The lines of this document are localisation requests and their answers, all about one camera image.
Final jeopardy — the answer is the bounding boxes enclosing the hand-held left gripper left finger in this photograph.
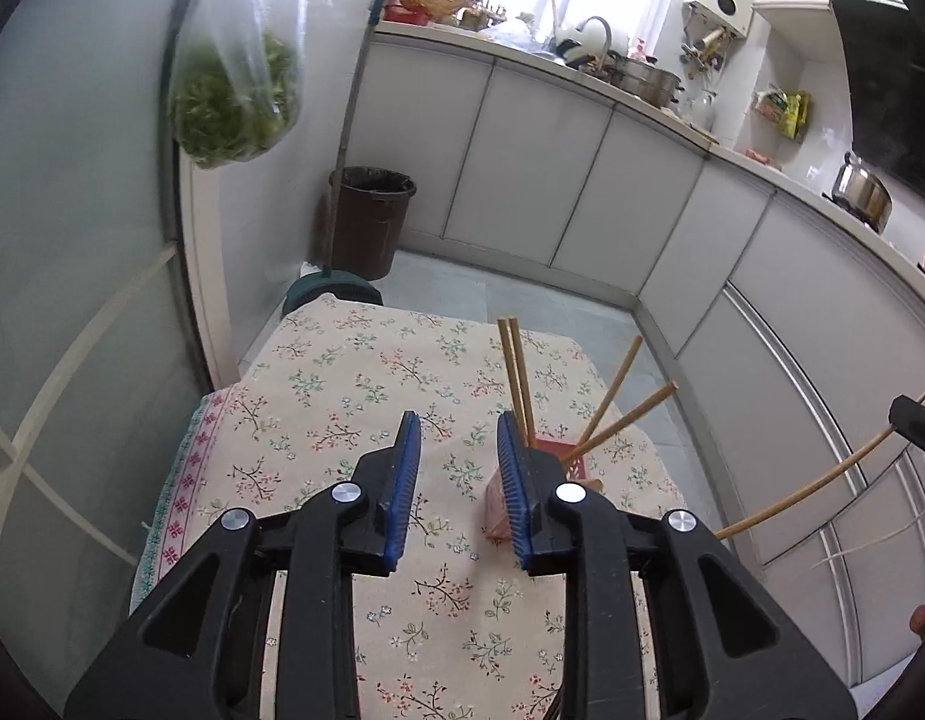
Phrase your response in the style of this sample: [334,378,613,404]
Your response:
[64,411,423,720]

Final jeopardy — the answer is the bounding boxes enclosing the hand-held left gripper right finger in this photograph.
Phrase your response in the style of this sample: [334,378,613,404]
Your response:
[496,411,857,720]

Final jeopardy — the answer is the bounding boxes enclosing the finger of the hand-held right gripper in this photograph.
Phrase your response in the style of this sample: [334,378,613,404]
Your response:
[888,394,925,466]

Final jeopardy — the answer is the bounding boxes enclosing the pink perforated plastic basket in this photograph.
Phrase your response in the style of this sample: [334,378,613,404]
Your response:
[483,441,606,542]

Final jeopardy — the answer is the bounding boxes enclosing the floral tablecloth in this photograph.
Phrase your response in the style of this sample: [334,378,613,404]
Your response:
[130,292,688,720]

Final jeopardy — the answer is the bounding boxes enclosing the dark green round stool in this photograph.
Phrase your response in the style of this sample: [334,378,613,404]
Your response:
[283,270,388,316]

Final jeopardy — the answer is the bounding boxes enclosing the steel cooking pot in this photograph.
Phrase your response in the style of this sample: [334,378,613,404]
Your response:
[830,152,894,230]

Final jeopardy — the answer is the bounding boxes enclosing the brown trash bin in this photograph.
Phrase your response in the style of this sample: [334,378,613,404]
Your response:
[328,166,418,280]

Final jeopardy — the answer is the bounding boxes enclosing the white kitchen base cabinets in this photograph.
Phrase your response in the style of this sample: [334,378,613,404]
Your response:
[349,34,925,691]

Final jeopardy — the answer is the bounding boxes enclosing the glass sliding door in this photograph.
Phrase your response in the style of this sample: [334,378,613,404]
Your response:
[0,236,242,720]

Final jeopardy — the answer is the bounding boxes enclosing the green snack packets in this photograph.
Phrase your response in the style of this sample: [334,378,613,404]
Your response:
[755,86,812,140]

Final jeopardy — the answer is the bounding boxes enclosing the black range hood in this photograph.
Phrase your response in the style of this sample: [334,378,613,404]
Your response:
[830,0,925,196]

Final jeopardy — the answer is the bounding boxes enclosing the steel steamer pot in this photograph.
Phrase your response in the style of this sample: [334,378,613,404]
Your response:
[608,52,688,106]

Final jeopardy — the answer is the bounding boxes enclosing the plastic bag of greens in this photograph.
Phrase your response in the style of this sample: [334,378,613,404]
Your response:
[166,0,309,170]

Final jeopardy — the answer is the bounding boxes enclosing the white kettle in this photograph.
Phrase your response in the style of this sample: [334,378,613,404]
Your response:
[556,15,613,68]

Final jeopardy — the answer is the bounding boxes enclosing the kitchen countertop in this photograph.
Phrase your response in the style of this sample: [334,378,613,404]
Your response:
[370,18,925,316]

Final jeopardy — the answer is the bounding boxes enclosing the broom handle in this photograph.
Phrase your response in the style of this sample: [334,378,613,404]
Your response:
[319,0,384,275]

